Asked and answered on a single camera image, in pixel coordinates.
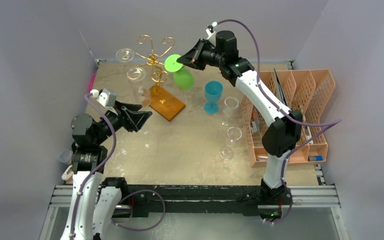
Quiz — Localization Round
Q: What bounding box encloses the pink white small device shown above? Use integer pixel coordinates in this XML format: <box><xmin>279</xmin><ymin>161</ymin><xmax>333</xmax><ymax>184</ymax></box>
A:
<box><xmin>61</xmin><ymin>165</ymin><xmax>74</xmax><ymax>182</ymax></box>

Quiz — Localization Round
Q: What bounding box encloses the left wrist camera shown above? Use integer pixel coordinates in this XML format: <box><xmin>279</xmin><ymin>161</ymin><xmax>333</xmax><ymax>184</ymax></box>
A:
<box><xmin>89</xmin><ymin>88</ymin><xmax>118</xmax><ymax>115</ymax></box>

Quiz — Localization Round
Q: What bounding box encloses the clear wine glass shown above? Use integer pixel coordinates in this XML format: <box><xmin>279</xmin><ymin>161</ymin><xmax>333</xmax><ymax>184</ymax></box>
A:
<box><xmin>219</xmin><ymin>126</ymin><xmax>243</xmax><ymax>161</ymax></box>
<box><xmin>115</xmin><ymin>48</ymin><xmax>136</xmax><ymax>63</ymax></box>
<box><xmin>126</xmin><ymin>66</ymin><xmax>151</xmax><ymax>107</ymax></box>
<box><xmin>221</xmin><ymin>96</ymin><xmax>239</xmax><ymax>127</ymax></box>

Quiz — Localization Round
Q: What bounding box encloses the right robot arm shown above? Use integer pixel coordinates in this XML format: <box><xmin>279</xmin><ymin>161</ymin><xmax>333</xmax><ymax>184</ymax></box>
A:
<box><xmin>177</xmin><ymin>30</ymin><xmax>303</xmax><ymax>204</ymax></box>

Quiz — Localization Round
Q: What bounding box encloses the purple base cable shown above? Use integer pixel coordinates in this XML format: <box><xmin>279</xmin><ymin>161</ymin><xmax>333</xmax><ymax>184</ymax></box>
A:
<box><xmin>112</xmin><ymin>188</ymin><xmax>166</xmax><ymax>232</ymax></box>

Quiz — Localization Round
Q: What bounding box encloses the small clear jar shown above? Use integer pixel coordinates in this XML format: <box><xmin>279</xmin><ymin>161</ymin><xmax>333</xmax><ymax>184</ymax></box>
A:
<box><xmin>58</xmin><ymin>149</ymin><xmax>73</xmax><ymax>165</ymax></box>

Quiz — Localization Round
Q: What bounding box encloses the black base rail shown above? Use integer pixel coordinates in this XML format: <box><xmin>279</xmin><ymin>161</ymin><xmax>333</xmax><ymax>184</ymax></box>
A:
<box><xmin>47</xmin><ymin>184</ymin><xmax>342</xmax><ymax>220</ymax></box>

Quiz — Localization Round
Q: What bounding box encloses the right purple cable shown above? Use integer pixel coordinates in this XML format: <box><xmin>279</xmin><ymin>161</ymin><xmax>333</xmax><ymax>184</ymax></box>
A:
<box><xmin>215</xmin><ymin>19</ymin><xmax>343</xmax><ymax>226</ymax></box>

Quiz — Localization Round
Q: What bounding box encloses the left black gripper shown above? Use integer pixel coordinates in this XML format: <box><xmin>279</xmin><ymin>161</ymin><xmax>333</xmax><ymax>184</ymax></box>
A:
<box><xmin>94</xmin><ymin>100</ymin><xmax>151</xmax><ymax>145</ymax></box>

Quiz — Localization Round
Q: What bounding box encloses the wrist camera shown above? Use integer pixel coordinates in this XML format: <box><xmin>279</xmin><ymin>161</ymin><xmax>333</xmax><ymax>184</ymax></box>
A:
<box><xmin>89</xmin><ymin>88</ymin><xmax>118</xmax><ymax>115</ymax></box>
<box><xmin>205</xmin><ymin>21</ymin><xmax>218</xmax><ymax>42</ymax></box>

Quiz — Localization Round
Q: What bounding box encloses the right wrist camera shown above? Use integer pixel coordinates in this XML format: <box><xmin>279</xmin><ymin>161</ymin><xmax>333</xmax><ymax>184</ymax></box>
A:
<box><xmin>205</xmin><ymin>21</ymin><xmax>218</xmax><ymax>42</ymax></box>

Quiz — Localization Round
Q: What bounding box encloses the gold wire wine glass rack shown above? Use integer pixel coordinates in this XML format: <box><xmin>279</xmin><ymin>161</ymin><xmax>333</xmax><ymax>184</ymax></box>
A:
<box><xmin>126</xmin><ymin>34</ymin><xmax>186</xmax><ymax>122</ymax></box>

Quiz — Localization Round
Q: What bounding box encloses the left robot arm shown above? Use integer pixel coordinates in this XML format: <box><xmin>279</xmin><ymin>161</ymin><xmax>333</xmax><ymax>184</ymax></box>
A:
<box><xmin>61</xmin><ymin>101</ymin><xmax>152</xmax><ymax>240</ymax></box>

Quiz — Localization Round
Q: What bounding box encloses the green plastic goblet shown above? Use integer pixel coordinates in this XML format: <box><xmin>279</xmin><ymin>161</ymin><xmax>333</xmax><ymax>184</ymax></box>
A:
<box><xmin>164</xmin><ymin>54</ymin><xmax>195</xmax><ymax>91</ymax></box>

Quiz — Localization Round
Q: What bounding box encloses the blue plastic goblet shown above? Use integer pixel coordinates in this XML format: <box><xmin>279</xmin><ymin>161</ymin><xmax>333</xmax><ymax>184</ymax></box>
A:
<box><xmin>204</xmin><ymin>81</ymin><xmax>223</xmax><ymax>115</ymax></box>

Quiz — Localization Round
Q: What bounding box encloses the orange plastic file organizer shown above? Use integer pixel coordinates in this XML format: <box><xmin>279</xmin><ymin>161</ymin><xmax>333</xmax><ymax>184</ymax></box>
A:
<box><xmin>240</xmin><ymin>69</ymin><xmax>335</xmax><ymax>168</ymax></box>

